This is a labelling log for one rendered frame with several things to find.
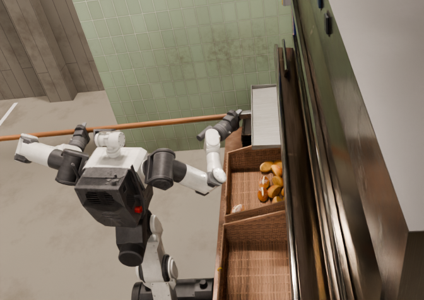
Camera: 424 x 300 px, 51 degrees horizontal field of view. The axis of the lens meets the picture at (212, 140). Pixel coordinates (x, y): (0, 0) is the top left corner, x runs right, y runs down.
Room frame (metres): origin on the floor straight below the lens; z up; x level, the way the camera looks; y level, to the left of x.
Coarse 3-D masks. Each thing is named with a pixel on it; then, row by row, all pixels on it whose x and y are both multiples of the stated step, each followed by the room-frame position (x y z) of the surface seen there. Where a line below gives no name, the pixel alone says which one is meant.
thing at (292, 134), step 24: (288, 48) 2.15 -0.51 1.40; (288, 72) 1.90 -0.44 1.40; (288, 96) 1.69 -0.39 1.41; (288, 120) 1.50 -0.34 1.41; (288, 144) 1.35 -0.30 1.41; (312, 192) 1.07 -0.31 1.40; (312, 216) 0.97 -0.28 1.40; (288, 240) 0.88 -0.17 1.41; (312, 240) 0.87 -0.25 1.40; (312, 264) 0.79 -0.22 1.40; (312, 288) 0.71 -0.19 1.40
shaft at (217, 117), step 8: (160, 120) 2.00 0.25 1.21; (168, 120) 1.98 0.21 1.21; (176, 120) 1.97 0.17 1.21; (184, 120) 1.96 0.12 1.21; (192, 120) 1.95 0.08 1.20; (200, 120) 1.94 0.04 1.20; (208, 120) 1.93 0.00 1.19; (88, 128) 2.07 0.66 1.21; (96, 128) 2.06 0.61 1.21; (104, 128) 2.05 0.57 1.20; (112, 128) 2.03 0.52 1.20; (120, 128) 2.03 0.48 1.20; (128, 128) 2.02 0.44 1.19; (0, 136) 2.18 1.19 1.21; (8, 136) 2.16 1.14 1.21; (16, 136) 2.15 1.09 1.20; (40, 136) 2.12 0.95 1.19; (48, 136) 2.11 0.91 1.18
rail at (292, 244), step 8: (280, 80) 1.79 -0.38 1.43; (280, 88) 1.72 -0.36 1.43; (280, 96) 1.66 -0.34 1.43; (280, 104) 1.60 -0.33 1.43; (280, 112) 1.53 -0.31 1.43; (280, 120) 1.48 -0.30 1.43; (280, 128) 1.44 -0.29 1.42; (288, 168) 1.19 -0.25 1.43; (288, 176) 1.14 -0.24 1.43; (288, 184) 1.10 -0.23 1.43; (288, 192) 1.07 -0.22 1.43; (288, 200) 1.03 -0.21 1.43; (288, 208) 0.99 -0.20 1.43; (288, 216) 0.96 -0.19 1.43; (288, 224) 0.93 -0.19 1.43; (288, 232) 0.90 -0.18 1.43; (296, 248) 0.83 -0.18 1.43; (296, 256) 0.80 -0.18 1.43; (296, 264) 0.78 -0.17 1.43; (296, 272) 0.75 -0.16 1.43; (296, 280) 0.72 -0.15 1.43; (296, 288) 0.70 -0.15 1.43; (296, 296) 0.68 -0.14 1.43
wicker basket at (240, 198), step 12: (228, 156) 2.17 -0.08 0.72; (240, 156) 2.18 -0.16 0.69; (252, 156) 2.16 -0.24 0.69; (264, 156) 2.15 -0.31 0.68; (276, 156) 2.14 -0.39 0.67; (228, 168) 2.07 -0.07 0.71; (240, 168) 2.18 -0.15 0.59; (252, 168) 2.16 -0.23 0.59; (228, 180) 1.99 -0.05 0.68; (240, 180) 2.07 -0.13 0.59; (252, 180) 2.05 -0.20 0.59; (228, 192) 1.92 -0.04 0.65; (240, 192) 1.96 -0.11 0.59; (252, 192) 1.94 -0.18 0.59; (228, 204) 1.84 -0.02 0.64; (252, 204) 1.85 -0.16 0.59; (264, 204) 1.82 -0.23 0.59; (276, 204) 1.61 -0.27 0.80; (228, 216) 1.66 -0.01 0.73; (240, 216) 1.65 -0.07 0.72; (252, 216) 1.63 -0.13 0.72
